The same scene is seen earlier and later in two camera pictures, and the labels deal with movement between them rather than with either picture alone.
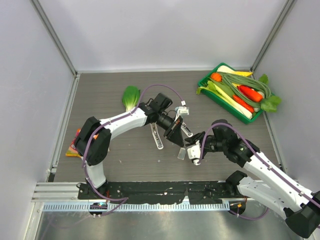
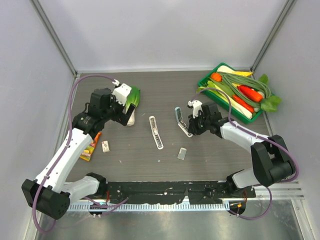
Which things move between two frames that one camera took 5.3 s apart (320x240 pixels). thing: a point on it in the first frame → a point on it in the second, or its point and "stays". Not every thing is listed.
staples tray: [182, 153] stays
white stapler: [157, 135] stays
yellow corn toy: [243, 73] stays
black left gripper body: [175, 125] → [117, 114]
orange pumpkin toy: [216, 76] stays
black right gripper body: [201, 141] → [199, 124]
